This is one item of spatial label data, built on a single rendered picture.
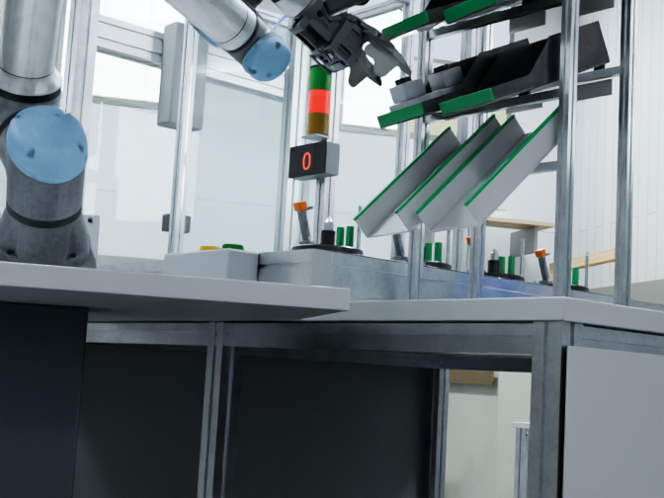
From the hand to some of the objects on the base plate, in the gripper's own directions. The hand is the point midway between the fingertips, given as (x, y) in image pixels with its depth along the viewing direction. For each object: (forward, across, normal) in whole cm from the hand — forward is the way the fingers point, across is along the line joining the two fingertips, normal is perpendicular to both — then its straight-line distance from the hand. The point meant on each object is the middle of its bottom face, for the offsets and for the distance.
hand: (394, 73), depth 187 cm
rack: (+40, +8, -25) cm, 48 cm away
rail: (+7, -50, -44) cm, 67 cm away
